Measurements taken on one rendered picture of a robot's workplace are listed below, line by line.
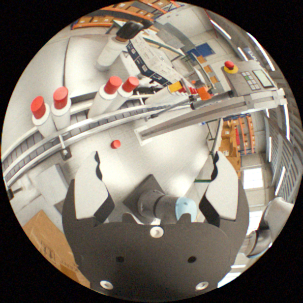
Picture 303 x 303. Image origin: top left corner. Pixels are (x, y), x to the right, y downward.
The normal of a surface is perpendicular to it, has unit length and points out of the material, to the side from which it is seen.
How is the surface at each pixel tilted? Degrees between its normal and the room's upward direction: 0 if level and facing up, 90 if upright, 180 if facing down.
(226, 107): 90
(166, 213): 90
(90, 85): 0
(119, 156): 0
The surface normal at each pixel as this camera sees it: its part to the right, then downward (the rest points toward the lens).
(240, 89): -0.75, -0.19
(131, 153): 0.66, -0.13
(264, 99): -0.65, 0.40
